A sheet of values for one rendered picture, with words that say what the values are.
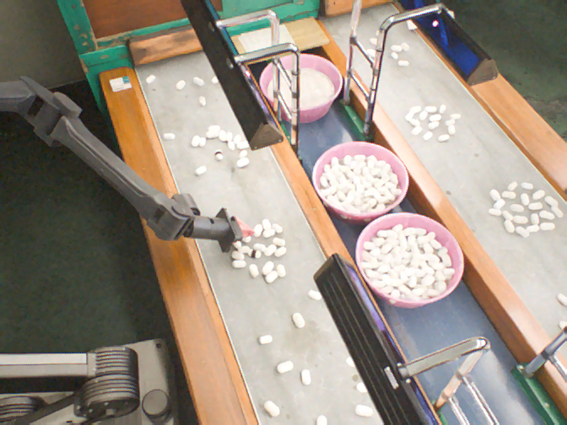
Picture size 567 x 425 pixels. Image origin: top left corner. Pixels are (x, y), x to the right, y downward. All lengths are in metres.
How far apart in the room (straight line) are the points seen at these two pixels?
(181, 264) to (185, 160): 0.38
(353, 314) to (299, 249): 0.51
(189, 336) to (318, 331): 0.30
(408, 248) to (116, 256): 1.35
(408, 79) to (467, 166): 0.40
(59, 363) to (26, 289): 1.19
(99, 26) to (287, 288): 1.04
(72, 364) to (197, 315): 0.29
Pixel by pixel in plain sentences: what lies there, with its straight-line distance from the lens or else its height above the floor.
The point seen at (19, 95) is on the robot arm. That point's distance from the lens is 1.38.
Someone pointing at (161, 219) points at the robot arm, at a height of 0.94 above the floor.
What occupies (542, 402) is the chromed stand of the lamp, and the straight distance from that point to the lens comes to 1.39.
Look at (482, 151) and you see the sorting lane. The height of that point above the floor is 0.74.
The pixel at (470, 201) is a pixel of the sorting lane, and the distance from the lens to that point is 1.59.
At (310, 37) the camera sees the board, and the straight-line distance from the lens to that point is 1.98.
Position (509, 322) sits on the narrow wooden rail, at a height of 0.75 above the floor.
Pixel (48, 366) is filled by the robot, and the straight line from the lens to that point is 1.28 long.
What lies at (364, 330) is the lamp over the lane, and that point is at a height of 1.10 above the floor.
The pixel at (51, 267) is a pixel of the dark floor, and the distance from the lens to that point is 2.46.
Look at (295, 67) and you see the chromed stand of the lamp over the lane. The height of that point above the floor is 1.05.
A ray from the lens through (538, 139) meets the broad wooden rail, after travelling 1.78.
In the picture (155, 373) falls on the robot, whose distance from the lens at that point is 1.60.
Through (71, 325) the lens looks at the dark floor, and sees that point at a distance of 2.30.
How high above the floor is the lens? 1.94
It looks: 55 degrees down
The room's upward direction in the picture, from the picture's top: 2 degrees counter-clockwise
